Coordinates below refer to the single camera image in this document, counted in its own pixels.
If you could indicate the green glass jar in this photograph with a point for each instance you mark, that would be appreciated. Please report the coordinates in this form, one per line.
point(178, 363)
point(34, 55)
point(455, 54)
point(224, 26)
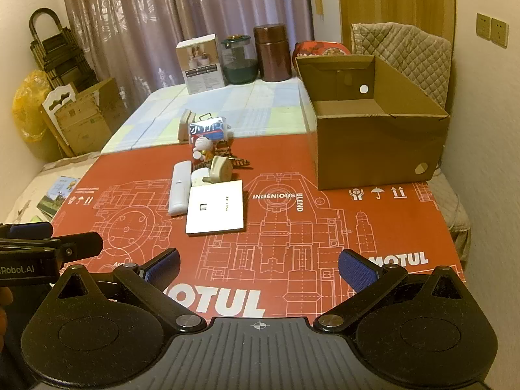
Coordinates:
point(239, 65)

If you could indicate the beige wall socket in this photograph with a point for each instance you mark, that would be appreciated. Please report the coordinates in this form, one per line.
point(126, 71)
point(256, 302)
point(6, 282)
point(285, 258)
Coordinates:
point(483, 25)
point(499, 31)

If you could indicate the cardboard box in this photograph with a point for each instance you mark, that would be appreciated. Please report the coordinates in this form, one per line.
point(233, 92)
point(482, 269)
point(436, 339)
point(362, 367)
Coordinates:
point(378, 146)

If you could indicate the beige quilted cover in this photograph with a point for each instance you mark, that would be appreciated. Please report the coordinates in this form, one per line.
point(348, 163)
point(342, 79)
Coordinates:
point(406, 48)

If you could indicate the red oval food box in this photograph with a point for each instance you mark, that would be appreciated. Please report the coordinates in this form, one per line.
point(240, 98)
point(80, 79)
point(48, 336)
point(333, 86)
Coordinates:
point(321, 50)

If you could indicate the white square container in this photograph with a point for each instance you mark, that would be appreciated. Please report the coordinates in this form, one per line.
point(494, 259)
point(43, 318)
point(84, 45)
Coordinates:
point(185, 126)

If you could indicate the white flat plug adapter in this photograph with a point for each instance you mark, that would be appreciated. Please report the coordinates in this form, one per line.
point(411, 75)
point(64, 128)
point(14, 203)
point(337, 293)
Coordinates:
point(199, 179)

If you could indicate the blue label plastic box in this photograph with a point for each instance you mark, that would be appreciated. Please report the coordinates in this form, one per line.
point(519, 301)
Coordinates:
point(207, 130)

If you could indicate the white flat box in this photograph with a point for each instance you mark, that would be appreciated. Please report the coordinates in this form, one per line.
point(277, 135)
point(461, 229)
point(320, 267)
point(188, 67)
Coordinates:
point(215, 209)

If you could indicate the white carved board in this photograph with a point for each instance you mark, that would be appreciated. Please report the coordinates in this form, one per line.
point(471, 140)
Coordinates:
point(57, 101)

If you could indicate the brown metal canister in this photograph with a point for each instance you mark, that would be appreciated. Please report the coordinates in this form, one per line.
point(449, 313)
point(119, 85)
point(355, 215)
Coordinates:
point(272, 53)

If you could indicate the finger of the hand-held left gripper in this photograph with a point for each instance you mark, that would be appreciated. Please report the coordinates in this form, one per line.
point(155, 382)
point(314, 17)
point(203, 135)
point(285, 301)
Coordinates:
point(30, 230)
point(81, 244)

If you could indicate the black folding ladder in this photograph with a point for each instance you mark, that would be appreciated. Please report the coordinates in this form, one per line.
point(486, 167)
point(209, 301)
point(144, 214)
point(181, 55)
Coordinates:
point(61, 53)

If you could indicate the brown cardboard carton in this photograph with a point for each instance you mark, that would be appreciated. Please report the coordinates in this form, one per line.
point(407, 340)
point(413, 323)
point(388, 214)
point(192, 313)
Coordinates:
point(93, 118)

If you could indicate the red printed cardboard sheet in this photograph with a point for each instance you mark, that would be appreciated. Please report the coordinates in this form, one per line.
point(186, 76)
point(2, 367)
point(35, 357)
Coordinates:
point(284, 227)

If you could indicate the white product box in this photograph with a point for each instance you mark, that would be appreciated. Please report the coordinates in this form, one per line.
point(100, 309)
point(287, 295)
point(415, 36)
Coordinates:
point(201, 67)

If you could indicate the pink curtain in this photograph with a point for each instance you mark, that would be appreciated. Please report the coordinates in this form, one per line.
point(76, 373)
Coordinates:
point(122, 28)

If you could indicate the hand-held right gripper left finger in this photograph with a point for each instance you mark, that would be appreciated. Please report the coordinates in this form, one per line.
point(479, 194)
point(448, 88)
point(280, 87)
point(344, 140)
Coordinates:
point(162, 267)

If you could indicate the beige plug adapter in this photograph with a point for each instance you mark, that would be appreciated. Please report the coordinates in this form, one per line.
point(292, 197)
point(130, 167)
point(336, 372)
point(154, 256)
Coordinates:
point(220, 169)

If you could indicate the yellow plastic bag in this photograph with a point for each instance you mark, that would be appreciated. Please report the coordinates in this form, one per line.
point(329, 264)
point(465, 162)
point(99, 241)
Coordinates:
point(28, 105)

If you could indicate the checkered pastel blanket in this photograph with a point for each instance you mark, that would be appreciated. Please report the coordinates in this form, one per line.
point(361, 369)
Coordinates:
point(154, 109)

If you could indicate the red blue cat plush toy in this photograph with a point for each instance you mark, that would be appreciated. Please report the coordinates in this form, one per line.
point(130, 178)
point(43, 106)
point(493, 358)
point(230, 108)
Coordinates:
point(202, 146)

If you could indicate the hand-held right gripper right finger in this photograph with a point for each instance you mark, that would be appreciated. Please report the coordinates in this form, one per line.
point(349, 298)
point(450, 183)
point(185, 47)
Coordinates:
point(357, 270)

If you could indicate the white long case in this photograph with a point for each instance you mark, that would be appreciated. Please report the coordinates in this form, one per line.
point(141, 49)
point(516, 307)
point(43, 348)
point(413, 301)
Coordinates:
point(179, 189)

